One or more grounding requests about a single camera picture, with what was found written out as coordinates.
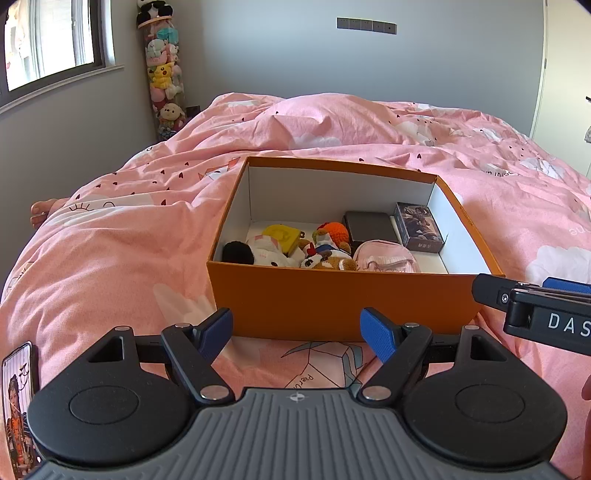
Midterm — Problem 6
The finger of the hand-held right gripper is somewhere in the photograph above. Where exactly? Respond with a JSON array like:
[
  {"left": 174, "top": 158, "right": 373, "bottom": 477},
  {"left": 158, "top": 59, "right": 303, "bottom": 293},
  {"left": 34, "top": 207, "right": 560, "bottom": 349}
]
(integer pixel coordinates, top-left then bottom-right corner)
[
  {"left": 472, "top": 273, "right": 528, "bottom": 308},
  {"left": 512, "top": 276, "right": 591, "bottom": 297}
]

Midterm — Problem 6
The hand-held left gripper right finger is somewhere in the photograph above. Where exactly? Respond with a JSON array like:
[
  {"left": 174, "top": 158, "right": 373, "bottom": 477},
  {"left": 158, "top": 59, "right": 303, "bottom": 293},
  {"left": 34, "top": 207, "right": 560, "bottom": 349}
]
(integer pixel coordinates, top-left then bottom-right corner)
[{"left": 358, "top": 307, "right": 503, "bottom": 408}]

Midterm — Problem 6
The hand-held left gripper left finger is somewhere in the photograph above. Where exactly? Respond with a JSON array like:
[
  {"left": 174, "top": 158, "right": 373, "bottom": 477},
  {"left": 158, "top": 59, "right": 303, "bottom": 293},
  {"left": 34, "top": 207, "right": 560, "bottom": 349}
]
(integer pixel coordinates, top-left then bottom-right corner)
[{"left": 87, "top": 307, "right": 234, "bottom": 407}]

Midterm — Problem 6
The pink pouch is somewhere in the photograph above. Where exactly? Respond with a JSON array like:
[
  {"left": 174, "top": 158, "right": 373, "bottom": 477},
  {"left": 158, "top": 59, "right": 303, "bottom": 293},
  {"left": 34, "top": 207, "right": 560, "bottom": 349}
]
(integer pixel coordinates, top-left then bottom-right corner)
[{"left": 353, "top": 239, "right": 421, "bottom": 274}]

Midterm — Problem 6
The orange cardboard box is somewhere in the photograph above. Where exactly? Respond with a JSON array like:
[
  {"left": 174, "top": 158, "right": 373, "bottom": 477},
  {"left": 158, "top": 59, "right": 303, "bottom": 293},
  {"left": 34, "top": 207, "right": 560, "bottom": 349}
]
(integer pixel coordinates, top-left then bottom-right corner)
[{"left": 205, "top": 156, "right": 506, "bottom": 343}]

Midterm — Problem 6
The black and white plush toy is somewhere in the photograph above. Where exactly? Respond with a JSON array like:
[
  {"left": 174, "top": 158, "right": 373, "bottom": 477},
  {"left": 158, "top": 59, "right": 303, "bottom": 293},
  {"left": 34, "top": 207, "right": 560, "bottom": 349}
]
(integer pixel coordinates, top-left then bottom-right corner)
[{"left": 223, "top": 235, "right": 301, "bottom": 268}]

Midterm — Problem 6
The brown picture card box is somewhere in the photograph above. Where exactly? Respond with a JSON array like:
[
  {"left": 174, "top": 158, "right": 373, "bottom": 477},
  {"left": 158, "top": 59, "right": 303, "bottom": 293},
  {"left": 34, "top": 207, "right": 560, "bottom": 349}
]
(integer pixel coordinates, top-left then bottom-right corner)
[{"left": 393, "top": 202, "right": 445, "bottom": 253}]

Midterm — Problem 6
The sailor bear plush toy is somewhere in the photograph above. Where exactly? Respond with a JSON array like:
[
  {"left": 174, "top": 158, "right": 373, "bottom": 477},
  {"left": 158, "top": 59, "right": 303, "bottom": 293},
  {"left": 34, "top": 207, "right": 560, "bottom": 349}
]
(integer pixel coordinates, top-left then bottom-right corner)
[{"left": 299, "top": 233, "right": 358, "bottom": 272}]

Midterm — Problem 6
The dark grey textured box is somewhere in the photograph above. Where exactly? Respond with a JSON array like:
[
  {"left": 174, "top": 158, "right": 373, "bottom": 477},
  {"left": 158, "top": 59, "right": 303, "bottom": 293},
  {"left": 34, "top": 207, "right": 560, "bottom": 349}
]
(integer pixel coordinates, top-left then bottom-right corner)
[{"left": 342, "top": 211, "right": 400, "bottom": 247}]

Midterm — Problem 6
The yellow plush toy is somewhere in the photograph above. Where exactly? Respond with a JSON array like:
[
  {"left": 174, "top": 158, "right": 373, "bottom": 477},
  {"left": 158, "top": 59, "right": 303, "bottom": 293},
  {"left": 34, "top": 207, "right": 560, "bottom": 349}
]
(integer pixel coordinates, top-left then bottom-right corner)
[{"left": 261, "top": 224, "right": 302, "bottom": 256}]

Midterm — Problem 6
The orange crochet toy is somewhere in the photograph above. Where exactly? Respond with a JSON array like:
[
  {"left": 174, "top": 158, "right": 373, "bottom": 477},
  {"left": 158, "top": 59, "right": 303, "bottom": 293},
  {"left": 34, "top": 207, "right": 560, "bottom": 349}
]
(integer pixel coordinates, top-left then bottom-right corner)
[{"left": 316, "top": 222, "right": 354, "bottom": 245}]

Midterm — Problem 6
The pink printed duvet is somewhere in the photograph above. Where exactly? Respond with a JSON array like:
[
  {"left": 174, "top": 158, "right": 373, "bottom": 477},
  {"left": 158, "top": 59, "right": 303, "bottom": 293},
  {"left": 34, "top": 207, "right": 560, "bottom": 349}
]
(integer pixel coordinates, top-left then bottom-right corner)
[{"left": 0, "top": 92, "right": 591, "bottom": 416}]

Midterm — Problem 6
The person's foot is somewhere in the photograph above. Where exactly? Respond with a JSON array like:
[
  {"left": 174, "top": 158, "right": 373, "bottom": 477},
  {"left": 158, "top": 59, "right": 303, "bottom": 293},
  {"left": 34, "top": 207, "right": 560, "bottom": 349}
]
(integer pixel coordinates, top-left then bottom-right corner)
[{"left": 30, "top": 198, "right": 62, "bottom": 230}]

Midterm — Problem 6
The smartphone with lit screen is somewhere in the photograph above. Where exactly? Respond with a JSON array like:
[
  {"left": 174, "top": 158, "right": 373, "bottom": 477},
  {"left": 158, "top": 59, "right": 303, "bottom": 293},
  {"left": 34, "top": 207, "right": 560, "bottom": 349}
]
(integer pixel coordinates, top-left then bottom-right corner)
[{"left": 0, "top": 340, "right": 43, "bottom": 477}]

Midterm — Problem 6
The white door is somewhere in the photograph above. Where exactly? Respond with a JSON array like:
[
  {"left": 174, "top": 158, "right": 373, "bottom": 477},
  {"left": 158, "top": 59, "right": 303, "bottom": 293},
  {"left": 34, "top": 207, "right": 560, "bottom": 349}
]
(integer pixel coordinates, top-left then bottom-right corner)
[{"left": 531, "top": 0, "right": 591, "bottom": 178}]

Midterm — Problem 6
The clear tube of plush toys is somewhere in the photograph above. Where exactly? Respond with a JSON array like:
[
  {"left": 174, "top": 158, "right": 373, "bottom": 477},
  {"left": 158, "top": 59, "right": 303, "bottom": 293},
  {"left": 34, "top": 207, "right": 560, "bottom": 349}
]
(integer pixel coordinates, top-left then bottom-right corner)
[{"left": 141, "top": 18, "right": 188, "bottom": 141}]

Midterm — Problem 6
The panda plush toy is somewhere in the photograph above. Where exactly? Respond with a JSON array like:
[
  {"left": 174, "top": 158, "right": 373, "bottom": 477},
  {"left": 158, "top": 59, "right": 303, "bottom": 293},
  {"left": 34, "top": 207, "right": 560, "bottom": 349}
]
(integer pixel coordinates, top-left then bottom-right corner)
[{"left": 135, "top": 0, "right": 175, "bottom": 26}]

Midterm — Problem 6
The window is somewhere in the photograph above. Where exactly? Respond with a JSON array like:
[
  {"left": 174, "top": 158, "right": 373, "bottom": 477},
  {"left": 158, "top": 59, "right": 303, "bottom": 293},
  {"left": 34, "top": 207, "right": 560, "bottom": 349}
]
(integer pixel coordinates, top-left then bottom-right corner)
[{"left": 0, "top": 0, "right": 125, "bottom": 109}]

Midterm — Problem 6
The grey wall switch panel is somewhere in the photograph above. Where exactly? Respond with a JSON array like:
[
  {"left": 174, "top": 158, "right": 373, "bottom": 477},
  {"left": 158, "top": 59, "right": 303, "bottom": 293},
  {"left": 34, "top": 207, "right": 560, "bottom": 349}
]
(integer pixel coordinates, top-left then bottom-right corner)
[{"left": 337, "top": 17, "right": 397, "bottom": 34}]

